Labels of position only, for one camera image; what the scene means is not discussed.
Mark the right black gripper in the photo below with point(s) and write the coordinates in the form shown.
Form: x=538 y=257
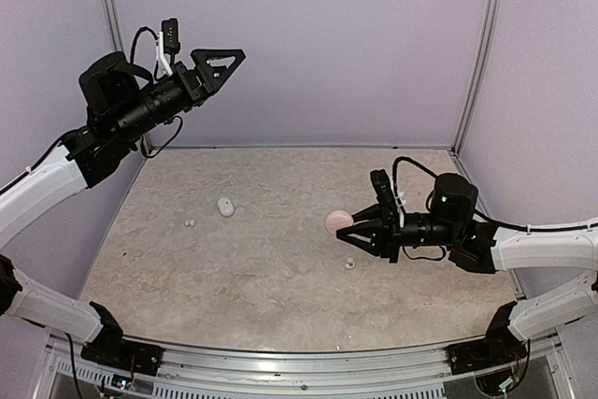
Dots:
x=385 y=230

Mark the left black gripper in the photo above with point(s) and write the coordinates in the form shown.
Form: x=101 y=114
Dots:
x=208 y=81

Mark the pink earbud charging case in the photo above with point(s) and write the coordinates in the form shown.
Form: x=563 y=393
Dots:
x=337 y=220

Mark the white earbud charging case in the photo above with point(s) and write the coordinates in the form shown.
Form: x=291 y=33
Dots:
x=225 y=207

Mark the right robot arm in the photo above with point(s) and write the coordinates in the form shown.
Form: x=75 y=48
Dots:
x=480 y=247

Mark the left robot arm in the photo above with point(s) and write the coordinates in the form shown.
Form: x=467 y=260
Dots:
x=124 y=102

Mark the white earbud right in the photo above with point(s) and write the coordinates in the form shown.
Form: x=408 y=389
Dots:
x=349 y=264

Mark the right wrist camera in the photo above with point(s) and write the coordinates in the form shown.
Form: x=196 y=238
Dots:
x=385 y=196

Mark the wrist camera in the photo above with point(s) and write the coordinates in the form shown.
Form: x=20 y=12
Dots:
x=167 y=48
x=385 y=196

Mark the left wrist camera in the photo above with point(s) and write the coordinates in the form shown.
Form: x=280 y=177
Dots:
x=167 y=48

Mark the left aluminium frame post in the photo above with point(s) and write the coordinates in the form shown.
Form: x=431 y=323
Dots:
x=112 y=6

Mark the aluminium frame post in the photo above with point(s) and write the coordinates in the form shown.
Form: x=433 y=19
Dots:
x=489 y=21
x=112 y=6

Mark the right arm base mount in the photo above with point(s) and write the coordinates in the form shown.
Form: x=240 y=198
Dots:
x=497 y=346

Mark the front aluminium rail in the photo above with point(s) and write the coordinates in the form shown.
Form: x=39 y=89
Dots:
x=191 y=371

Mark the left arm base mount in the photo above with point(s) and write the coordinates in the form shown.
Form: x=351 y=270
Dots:
x=111 y=348

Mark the right aluminium frame post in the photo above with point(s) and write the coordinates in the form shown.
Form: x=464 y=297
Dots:
x=489 y=21

